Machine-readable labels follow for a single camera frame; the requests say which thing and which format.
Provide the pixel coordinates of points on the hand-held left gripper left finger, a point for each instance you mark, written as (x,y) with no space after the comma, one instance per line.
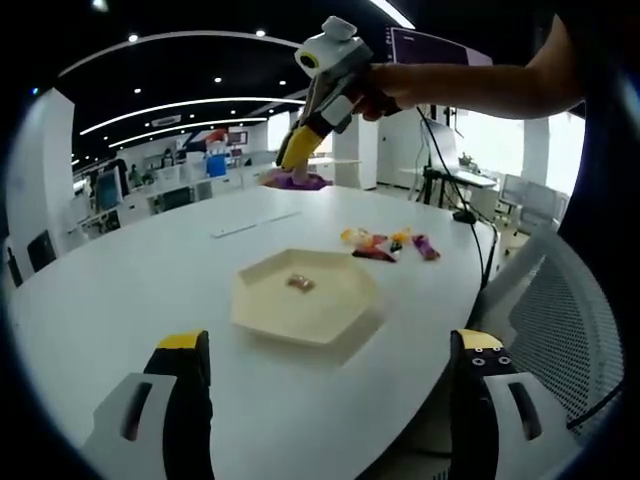
(180,430)

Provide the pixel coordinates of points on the blue box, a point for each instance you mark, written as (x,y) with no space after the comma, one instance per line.
(216,165)

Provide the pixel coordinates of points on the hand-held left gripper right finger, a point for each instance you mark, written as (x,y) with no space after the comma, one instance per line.
(472,430)

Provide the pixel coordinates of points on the white side desk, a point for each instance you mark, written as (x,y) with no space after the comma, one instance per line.
(475,179)

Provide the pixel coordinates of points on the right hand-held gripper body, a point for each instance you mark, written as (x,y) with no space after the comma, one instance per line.
(335,75)

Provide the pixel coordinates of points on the beige hexagonal container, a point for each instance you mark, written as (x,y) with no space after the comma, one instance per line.
(310,315)

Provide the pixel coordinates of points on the white square column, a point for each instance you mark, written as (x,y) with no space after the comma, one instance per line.
(355,165)

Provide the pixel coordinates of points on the small orange candy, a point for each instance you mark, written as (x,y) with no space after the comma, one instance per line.
(401,234)

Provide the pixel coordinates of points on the purple food packet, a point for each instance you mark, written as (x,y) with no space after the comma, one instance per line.
(287,182)
(425,247)

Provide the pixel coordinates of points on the person's dark shirt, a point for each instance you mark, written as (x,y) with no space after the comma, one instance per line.
(595,165)

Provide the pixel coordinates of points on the overhead monitor screen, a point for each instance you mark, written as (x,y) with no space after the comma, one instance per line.
(430,47)

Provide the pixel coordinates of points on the light blue desk monitor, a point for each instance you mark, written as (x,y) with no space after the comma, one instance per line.
(107,189)

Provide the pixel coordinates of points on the black food packet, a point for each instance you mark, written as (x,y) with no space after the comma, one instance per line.
(396,247)

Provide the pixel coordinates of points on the small red food packet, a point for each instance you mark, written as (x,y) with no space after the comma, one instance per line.
(380,240)

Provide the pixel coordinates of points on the white mesh office chair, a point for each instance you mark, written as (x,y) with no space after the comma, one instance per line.
(560,320)

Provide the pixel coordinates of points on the small gold candy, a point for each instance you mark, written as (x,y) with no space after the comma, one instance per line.
(300,283)

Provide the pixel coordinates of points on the large red food packet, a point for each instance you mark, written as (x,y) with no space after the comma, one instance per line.
(372,254)

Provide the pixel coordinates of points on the black tripod stand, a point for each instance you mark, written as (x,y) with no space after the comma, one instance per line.
(432,185)

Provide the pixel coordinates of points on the person's right hand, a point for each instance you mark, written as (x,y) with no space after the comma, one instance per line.
(387,90)

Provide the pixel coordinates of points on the grey office chair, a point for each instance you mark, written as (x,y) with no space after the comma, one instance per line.
(545,205)
(512,192)

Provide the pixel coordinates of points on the small black table device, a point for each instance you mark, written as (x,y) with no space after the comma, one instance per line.
(464,217)

